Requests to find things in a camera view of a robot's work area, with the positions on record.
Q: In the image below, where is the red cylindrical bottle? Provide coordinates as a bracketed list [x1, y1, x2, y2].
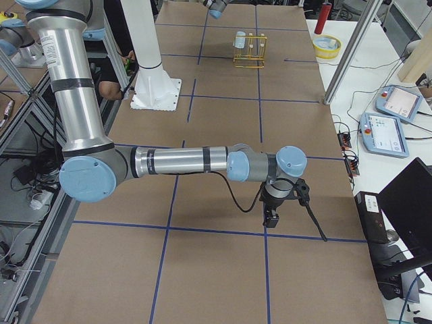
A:
[314, 2, 333, 35]

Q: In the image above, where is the far blue teach pendant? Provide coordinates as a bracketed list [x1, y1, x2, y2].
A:
[360, 112, 409, 158]

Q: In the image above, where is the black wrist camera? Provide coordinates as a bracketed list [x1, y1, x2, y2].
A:
[263, 209, 279, 228]

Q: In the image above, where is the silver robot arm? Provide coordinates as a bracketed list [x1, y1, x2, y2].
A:
[201, 0, 232, 19]
[21, 1, 307, 203]

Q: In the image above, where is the black desktop box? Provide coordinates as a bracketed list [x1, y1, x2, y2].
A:
[354, 191, 388, 244]

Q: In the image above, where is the light blue plastic cup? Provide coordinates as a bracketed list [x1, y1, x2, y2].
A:
[233, 30, 246, 49]

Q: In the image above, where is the near blue teach pendant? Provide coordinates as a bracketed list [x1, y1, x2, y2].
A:
[375, 86, 423, 123]

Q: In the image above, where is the aluminium frame post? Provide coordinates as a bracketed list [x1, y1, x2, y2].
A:
[323, 0, 382, 105]

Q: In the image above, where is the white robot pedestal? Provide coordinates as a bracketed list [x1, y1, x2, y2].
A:
[121, 0, 182, 111]

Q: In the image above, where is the seated operator person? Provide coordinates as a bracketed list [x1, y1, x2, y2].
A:
[97, 49, 139, 101]

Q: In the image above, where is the yellow rimmed blue bowl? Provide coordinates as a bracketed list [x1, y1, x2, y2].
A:
[312, 35, 342, 59]

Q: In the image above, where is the green handheld controller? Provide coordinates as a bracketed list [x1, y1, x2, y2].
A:
[124, 58, 135, 75]

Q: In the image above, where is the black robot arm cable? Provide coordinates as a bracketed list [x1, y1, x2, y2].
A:
[215, 170, 266, 213]

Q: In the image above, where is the black computer monitor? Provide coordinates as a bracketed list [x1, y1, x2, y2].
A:
[377, 157, 431, 279]

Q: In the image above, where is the gold wire cup holder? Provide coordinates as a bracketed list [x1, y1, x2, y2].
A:
[233, 33, 267, 69]

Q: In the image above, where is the blue teach pendant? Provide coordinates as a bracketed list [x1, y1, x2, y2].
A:
[360, 112, 409, 158]
[375, 86, 423, 123]

